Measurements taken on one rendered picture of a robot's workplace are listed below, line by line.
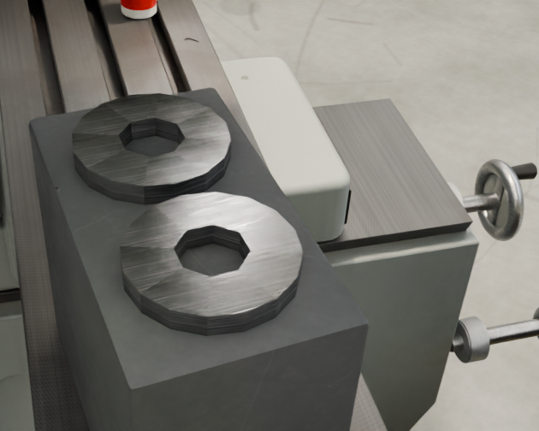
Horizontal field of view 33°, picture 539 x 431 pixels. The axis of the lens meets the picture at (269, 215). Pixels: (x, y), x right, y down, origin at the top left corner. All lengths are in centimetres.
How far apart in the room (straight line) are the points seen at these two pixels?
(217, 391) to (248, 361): 2
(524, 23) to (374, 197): 215
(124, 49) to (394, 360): 55
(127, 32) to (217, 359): 66
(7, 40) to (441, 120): 179
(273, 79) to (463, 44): 191
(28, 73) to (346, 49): 203
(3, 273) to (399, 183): 49
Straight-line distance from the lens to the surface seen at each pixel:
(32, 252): 75
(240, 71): 118
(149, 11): 106
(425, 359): 127
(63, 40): 102
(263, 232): 46
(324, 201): 101
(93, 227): 49
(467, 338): 126
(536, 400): 195
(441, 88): 279
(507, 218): 130
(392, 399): 131
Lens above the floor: 145
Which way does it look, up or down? 40 degrees down
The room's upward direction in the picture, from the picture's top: 4 degrees clockwise
